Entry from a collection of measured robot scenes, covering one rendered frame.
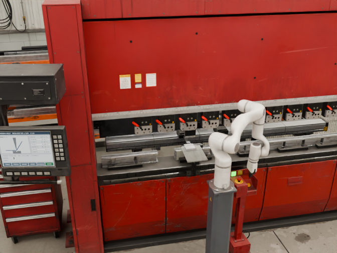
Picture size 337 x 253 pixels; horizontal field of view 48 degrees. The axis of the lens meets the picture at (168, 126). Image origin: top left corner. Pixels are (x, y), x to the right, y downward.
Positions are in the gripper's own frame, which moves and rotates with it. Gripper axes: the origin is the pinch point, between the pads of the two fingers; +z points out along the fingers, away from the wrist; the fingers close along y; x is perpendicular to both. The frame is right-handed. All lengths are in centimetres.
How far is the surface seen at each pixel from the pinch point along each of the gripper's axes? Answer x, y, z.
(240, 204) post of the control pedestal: -7.1, 2.3, 30.6
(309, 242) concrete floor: 67, 18, 83
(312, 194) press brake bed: 80, -8, 47
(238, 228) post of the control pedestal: -7, 5, 58
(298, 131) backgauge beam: 81, -52, -2
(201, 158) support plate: -41.4, -15.2, -14.3
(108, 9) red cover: -109, -51, -134
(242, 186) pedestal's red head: -9.4, 5.6, 7.3
